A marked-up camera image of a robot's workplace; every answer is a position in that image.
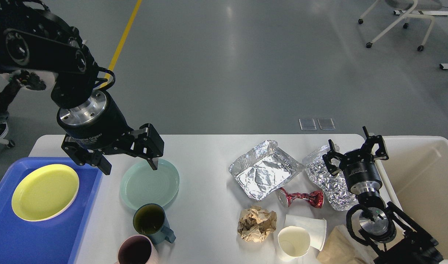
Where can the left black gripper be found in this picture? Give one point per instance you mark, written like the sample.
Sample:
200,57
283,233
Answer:
95,122

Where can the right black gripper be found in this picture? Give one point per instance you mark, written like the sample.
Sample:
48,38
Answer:
363,174

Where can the mint green plate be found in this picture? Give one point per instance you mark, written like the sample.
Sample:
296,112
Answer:
142,185

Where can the dark teal mug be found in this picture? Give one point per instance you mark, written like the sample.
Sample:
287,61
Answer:
150,220

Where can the pink ribbed mug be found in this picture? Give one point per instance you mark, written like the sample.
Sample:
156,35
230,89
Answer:
137,249

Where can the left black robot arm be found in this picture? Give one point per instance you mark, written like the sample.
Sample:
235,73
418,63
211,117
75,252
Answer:
36,40

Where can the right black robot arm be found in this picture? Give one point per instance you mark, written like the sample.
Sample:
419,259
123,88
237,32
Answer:
394,236

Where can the crumpled aluminium foil sheet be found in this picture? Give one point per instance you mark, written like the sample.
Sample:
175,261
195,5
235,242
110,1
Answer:
334,187

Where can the right floor plate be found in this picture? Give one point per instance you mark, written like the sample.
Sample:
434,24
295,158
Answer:
326,123

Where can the floor plate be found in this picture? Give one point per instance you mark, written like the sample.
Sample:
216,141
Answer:
326,123
307,124

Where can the crushed red can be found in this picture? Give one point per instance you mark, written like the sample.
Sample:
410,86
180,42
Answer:
314,198

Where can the left floor plate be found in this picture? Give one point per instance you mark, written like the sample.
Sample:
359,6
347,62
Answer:
307,124

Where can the beige plastic bin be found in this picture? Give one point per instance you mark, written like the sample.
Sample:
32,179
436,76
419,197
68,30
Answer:
415,176

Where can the lying white paper cup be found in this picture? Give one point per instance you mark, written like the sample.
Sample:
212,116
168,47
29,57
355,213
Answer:
317,228

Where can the yellow plate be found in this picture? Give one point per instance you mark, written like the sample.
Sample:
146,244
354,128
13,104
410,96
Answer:
45,193

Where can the brown paper bag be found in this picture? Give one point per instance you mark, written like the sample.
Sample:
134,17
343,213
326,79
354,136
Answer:
339,249

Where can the square aluminium foil tray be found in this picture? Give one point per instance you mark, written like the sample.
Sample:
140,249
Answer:
263,169

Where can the white furniture leg with caster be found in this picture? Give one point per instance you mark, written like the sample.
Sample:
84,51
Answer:
7,143

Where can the crumpled brown paper ball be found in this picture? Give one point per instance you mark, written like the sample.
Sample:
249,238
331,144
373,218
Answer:
255,224

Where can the blue plastic tray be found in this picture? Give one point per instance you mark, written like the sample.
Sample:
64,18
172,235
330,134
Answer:
54,241

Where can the white rolling chair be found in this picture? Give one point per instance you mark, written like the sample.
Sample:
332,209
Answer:
411,9

